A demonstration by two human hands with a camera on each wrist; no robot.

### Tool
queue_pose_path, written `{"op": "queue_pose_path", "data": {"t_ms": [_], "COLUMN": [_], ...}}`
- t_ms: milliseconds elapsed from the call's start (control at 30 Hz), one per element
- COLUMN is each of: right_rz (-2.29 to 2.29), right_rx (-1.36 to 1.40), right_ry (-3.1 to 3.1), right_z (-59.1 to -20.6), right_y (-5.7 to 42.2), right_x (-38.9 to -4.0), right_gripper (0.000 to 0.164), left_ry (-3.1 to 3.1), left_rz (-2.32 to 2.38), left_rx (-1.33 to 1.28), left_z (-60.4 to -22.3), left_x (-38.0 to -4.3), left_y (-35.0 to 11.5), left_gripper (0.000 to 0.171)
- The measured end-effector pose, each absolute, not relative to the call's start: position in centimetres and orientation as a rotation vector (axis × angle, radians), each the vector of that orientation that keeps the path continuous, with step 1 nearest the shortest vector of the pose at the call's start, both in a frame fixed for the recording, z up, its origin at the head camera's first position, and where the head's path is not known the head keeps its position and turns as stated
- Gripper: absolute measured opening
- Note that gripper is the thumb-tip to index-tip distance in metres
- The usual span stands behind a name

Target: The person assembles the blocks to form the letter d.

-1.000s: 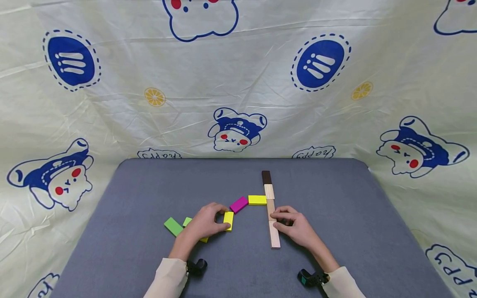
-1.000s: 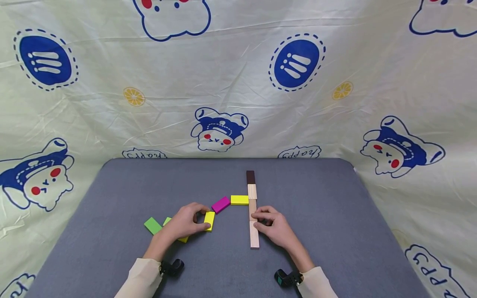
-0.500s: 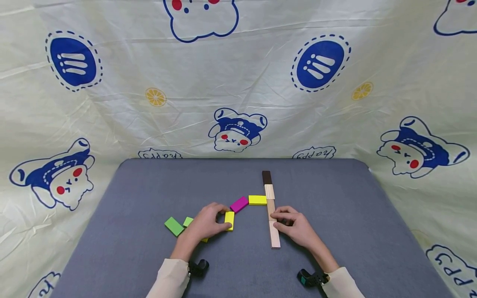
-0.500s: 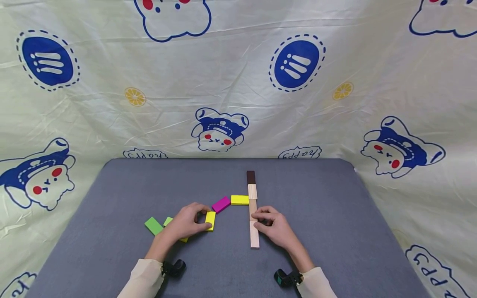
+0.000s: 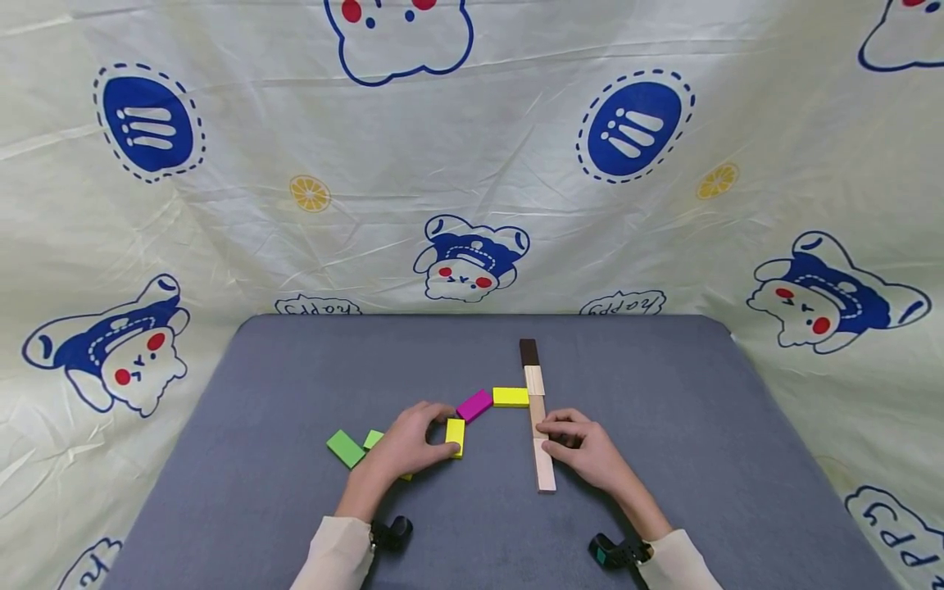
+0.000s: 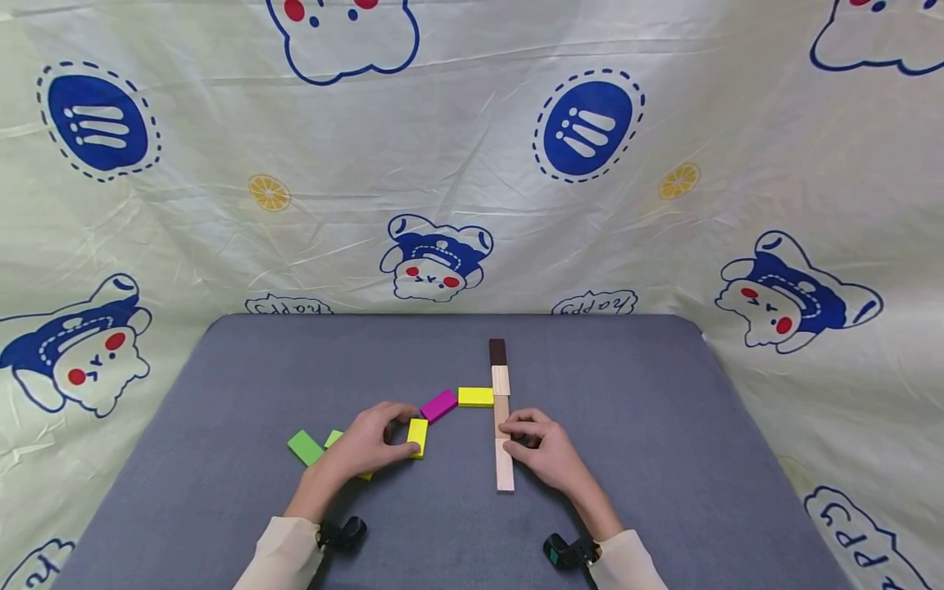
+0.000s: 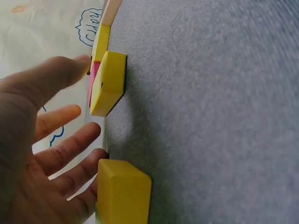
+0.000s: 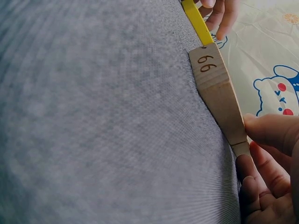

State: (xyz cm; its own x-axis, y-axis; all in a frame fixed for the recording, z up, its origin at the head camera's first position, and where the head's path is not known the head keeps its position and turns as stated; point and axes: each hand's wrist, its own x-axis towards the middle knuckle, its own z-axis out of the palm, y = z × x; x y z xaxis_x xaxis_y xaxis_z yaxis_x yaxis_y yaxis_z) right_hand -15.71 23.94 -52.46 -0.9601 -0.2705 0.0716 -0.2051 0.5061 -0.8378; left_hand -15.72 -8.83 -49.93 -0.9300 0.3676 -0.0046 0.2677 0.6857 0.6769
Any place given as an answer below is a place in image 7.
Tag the light wooden board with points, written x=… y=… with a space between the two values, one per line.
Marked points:
x=111 y=11

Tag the person's left hand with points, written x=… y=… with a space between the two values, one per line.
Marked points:
x=25 y=163

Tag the yellow rectangular wooden block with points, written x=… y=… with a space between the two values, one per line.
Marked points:
x=102 y=43

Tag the pink wooden block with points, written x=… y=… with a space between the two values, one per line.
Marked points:
x=94 y=74

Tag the yellow hexagon wooden block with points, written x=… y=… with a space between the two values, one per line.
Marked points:
x=109 y=86

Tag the person's left thumb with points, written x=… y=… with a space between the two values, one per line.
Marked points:
x=58 y=74

